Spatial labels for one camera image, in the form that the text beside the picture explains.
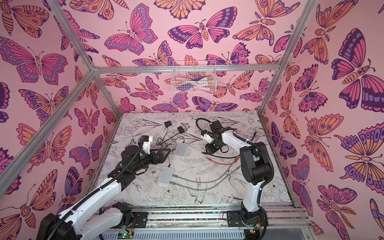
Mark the black power adapter near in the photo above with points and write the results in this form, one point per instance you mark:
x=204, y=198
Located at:
x=181, y=130

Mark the aluminium frame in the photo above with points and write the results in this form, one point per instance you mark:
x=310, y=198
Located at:
x=93, y=74

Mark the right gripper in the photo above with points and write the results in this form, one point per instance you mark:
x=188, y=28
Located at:
x=212, y=145

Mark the white wire basket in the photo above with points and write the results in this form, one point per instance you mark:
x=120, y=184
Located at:
x=193, y=77

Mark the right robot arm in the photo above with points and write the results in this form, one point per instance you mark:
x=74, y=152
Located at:
x=256, y=166

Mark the front aluminium rail base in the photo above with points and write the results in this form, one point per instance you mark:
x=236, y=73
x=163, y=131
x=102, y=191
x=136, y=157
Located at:
x=283, y=223

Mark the black adapter cable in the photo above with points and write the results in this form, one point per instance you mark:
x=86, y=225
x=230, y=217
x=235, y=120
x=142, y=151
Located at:
x=165, y=141

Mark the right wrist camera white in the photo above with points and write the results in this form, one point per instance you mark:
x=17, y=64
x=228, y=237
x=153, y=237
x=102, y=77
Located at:
x=207, y=137

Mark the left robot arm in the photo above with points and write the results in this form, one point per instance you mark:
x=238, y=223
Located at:
x=99, y=195

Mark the black power adapter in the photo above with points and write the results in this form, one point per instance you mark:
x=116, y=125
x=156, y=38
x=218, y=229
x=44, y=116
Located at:
x=181, y=130
x=167, y=124

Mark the black power adapter far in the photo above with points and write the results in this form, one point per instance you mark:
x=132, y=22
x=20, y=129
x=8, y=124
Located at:
x=167, y=124

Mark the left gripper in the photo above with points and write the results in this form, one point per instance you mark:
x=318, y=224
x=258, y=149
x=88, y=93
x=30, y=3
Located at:
x=159, y=160

